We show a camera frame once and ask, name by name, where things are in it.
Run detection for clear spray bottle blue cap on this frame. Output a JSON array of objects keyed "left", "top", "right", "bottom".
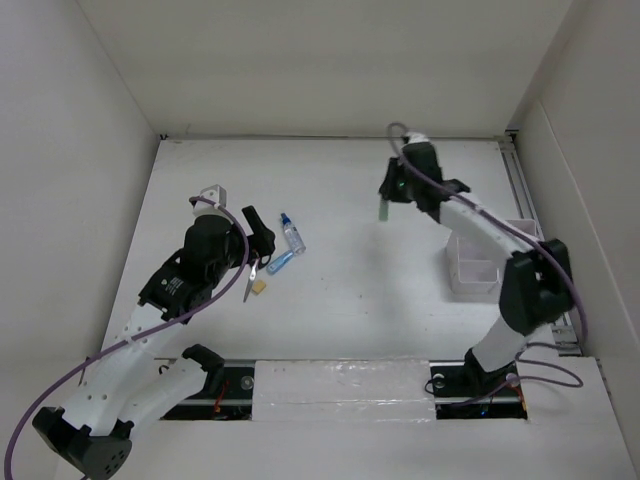
[{"left": 280, "top": 213, "right": 306, "bottom": 256}]

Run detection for blue correction tape dispenser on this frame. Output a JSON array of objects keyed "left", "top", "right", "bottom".
[{"left": 266, "top": 250, "right": 295, "bottom": 275}]

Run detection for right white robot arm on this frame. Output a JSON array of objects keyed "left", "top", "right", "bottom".
[{"left": 379, "top": 132, "right": 582, "bottom": 399}]

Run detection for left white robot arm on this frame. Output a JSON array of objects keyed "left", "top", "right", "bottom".
[{"left": 32, "top": 197, "right": 275, "bottom": 479}]

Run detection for yellow eraser block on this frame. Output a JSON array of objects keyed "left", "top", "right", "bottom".
[{"left": 251, "top": 280, "right": 267, "bottom": 295}]

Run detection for clear compartment organizer box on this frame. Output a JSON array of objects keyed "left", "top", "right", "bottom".
[{"left": 444, "top": 213, "right": 539, "bottom": 303}]

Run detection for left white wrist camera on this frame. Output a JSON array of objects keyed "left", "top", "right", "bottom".
[{"left": 190, "top": 184, "right": 227, "bottom": 216}]

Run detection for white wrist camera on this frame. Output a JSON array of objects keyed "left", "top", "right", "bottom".
[
  {"left": 190, "top": 184, "right": 227, "bottom": 216},
  {"left": 402, "top": 130, "right": 431, "bottom": 145}
]

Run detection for black handled scissors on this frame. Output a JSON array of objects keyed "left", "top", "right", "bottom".
[{"left": 243, "top": 256, "right": 271, "bottom": 303}]

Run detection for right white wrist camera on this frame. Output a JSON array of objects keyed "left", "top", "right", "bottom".
[{"left": 402, "top": 130, "right": 431, "bottom": 145}]

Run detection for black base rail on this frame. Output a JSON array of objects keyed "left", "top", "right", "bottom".
[{"left": 164, "top": 358, "right": 528, "bottom": 423}]

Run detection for aluminium frame rail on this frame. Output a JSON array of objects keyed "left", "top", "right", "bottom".
[{"left": 497, "top": 130, "right": 583, "bottom": 356}]

